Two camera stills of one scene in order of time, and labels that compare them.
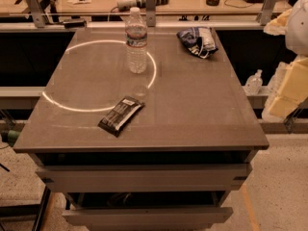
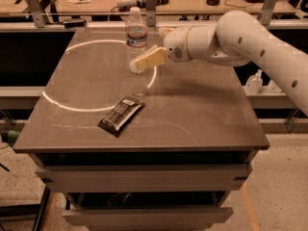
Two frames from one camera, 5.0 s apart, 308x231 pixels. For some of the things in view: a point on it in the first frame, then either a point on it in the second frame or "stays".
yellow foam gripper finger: [277, 26] → [175, 39]
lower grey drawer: [151, 218] stays
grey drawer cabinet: [159, 150] stays
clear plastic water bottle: [136, 36] stays
